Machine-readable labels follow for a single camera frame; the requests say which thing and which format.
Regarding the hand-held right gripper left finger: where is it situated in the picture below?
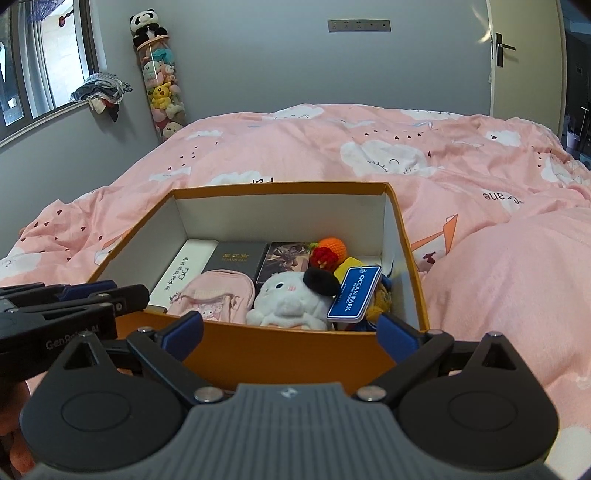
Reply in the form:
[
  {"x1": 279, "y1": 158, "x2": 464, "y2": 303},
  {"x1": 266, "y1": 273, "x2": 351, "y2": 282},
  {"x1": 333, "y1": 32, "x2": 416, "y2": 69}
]
[{"x1": 45, "y1": 311, "x2": 228, "y2": 406}]

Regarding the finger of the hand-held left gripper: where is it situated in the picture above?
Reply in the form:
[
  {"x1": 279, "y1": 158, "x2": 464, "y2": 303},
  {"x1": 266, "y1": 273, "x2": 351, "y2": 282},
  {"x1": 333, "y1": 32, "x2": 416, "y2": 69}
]
[
  {"x1": 0, "y1": 285, "x2": 151, "y2": 326},
  {"x1": 0, "y1": 280, "x2": 117, "y2": 310}
]

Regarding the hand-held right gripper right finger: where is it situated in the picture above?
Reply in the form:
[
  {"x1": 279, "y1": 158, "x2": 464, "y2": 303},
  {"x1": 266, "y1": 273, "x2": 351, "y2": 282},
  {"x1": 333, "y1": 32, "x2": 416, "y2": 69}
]
[{"x1": 353, "y1": 312, "x2": 532, "y2": 404}]

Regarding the brown plush with blue hat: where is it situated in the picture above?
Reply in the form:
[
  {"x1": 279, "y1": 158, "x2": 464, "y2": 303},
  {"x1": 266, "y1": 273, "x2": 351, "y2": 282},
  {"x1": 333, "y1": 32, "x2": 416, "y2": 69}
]
[{"x1": 333, "y1": 255, "x2": 395, "y2": 333}]

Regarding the pink pouch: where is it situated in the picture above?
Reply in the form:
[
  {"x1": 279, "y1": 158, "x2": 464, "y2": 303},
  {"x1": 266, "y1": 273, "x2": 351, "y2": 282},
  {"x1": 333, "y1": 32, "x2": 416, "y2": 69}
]
[{"x1": 167, "y1": 270, "x2": 256, "y2": 324}]

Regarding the blue card packet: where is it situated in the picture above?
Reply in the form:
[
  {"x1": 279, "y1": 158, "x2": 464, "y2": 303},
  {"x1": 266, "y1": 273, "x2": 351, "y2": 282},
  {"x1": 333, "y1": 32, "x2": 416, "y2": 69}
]
[{"x1": 326, "y1": 264, "x2": 383, "y2": 324}]

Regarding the white glasses case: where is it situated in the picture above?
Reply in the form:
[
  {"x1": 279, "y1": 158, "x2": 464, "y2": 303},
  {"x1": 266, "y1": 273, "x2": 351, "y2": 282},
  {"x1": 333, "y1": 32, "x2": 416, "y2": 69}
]
[{"x1": 148, "y1": 239, "x2": 220, "y2": 310}]

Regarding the dark grey box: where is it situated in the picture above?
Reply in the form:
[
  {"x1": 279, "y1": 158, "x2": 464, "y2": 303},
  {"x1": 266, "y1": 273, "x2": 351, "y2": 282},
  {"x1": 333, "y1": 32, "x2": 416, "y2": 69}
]
[{"x1": 201, "y1": 241, "x2": 269, "y2": 283}]

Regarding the orange cardboard box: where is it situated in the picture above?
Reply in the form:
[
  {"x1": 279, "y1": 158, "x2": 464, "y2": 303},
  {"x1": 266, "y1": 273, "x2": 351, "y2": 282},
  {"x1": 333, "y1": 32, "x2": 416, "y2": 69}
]
[{"x1": 87, "y1": 181, "x2": 432, "y2": 393}]

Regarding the white black-eared plush toy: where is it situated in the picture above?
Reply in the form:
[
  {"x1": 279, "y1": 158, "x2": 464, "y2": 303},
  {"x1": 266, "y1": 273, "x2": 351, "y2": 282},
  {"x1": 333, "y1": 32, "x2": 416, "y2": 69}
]
[{"x1": 246, "y1": 268, "x2": 341, "y2": 330}]

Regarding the orange red crochet toy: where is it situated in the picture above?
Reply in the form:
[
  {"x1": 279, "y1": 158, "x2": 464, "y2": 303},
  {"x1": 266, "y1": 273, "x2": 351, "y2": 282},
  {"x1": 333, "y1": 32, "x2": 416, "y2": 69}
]
[{"x1": 308, "y1": 236, "x2": 348, "y2": 272}]

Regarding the dark picture card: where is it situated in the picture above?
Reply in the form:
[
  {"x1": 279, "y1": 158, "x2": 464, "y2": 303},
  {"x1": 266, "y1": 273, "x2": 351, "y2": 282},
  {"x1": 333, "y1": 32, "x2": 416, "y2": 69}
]
[{"x1": 255, "y1": 241, "x2": 319, "y2": 283}]

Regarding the pink cloud print blanket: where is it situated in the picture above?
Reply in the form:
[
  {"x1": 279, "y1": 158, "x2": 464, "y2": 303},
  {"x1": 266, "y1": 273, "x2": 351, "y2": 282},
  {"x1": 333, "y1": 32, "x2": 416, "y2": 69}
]
[{"x1": 0, "y1": 104, "x2": 591, "y2": 480}]

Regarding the pile of clothes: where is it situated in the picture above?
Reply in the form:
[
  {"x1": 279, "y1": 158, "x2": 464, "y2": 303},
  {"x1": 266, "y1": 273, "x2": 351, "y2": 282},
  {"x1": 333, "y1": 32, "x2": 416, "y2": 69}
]
[{"x1": 69, "y1": 71, "x2": 134, "y2": 123}]

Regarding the clear tube of plush toys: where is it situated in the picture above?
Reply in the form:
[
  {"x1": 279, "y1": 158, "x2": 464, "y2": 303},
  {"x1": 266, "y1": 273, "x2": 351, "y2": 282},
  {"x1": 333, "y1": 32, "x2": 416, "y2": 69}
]
[{"x1": 134, "y1": 34, "x2": 188, "y2": 144}]

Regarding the window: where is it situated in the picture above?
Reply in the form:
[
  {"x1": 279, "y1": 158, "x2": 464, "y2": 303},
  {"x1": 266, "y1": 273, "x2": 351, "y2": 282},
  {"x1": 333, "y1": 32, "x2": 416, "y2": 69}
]
[{"x1": 0, "y1": 0, "x2": 100, "y2": 139}]

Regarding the panda plush toy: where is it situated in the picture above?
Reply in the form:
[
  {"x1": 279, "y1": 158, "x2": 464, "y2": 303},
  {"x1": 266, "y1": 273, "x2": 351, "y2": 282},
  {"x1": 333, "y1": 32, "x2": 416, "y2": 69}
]
[{"x1": 128, "y1": 9, "x2": 169, "y2": 49}]

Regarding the pale door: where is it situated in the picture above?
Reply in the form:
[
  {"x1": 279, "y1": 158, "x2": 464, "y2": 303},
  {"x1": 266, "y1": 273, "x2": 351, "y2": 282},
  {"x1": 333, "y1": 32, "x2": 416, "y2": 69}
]
[{"x1": 486, "y1": 0, "x2": 568, "y2": 134}]

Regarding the black door handle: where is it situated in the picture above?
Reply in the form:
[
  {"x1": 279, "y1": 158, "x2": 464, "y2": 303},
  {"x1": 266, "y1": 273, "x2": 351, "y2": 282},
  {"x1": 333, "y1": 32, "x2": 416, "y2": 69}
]
[{"x1": 492, "y1": 32, "x2": 517, "y2": 70}]

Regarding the grey wall socket panel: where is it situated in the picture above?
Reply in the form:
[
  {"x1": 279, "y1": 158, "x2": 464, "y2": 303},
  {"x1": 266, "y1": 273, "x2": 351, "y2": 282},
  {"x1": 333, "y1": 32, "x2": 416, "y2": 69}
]
[{"x1": 328, "y1": 19, "x2": 392, "y2": 33}]

